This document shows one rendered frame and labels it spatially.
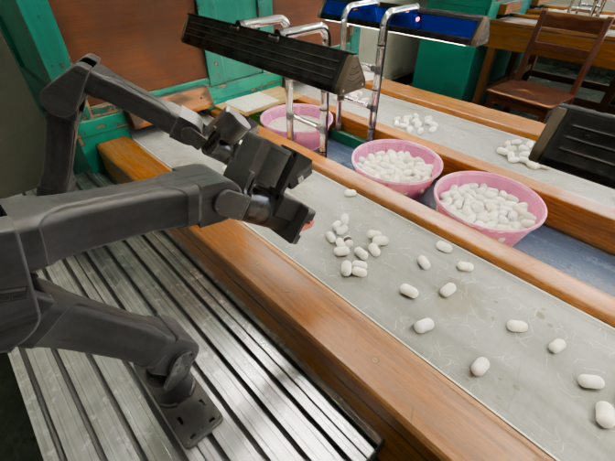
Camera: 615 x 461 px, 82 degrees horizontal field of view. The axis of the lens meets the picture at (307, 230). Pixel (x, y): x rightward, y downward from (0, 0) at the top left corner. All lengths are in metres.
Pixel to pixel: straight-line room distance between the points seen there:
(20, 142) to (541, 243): 2.26
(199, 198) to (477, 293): 0.56
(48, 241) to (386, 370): 0.47
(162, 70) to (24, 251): 1.07
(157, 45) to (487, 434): 1.32
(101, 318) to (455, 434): 0.48
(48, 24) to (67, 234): 0.93
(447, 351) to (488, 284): 0.20
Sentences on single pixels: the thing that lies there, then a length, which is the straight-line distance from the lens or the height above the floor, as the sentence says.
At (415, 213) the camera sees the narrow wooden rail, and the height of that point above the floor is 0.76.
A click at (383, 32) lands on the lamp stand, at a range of 1.20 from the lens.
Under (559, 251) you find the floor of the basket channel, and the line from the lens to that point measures 1.09.
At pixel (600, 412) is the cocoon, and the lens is 0.71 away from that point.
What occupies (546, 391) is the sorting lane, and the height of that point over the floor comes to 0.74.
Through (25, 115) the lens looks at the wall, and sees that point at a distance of 2.30.
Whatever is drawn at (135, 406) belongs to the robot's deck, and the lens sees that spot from 0.73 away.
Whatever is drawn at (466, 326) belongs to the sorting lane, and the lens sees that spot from 0.72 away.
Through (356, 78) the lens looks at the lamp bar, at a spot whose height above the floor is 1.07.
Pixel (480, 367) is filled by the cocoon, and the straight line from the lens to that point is 0.66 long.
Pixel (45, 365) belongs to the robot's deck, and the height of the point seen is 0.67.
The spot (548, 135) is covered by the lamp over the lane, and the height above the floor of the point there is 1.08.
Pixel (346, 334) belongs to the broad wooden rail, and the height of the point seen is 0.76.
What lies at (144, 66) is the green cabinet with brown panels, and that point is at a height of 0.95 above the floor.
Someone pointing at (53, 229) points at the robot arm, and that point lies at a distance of 0.40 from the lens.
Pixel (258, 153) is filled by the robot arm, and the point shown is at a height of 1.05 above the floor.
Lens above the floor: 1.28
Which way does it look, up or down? 40 degrees down
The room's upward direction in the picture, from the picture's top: straight up
